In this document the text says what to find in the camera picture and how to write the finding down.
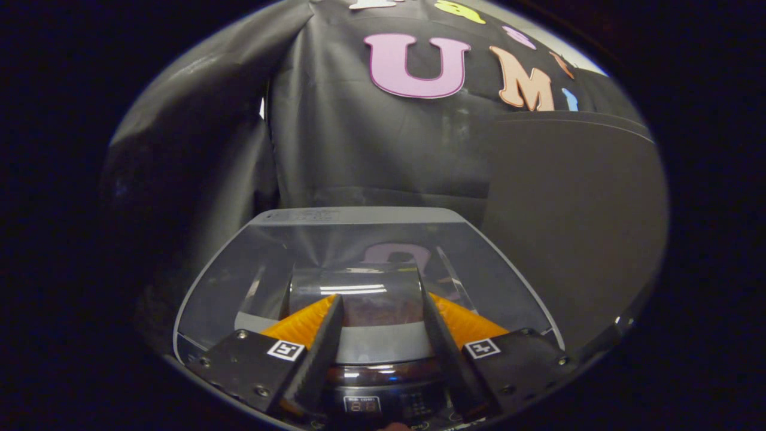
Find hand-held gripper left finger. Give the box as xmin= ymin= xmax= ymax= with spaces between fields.
xmin=186 ymin=293 xmax=345 ymax=420

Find black backdrop cloth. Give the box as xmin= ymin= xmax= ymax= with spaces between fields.
xmin=102 ymin=0 xmax=653 ymax=348

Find grey washing machine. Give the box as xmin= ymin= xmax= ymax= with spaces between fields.
xmin=171 ymin=207 xmax=569 ymax=431

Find beige cabinet with grey top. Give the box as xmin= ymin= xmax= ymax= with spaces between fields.
xmin=482 ymin=111 xmax=669 ymax=360

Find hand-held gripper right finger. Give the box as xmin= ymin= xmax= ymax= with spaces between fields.
xmin=420 ymin=287 xmax=579 ymax=421

